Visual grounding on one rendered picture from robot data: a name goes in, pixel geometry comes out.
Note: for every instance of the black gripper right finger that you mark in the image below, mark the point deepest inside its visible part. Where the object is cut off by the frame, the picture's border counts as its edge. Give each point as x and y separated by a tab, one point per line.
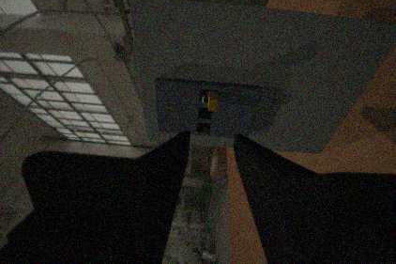
297	212

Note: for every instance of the dark grey panel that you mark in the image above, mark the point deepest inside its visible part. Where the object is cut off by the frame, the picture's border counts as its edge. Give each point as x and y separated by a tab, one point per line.
286	79

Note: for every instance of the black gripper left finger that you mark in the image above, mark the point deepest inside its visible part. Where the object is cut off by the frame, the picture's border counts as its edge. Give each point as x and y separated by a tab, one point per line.
145	188

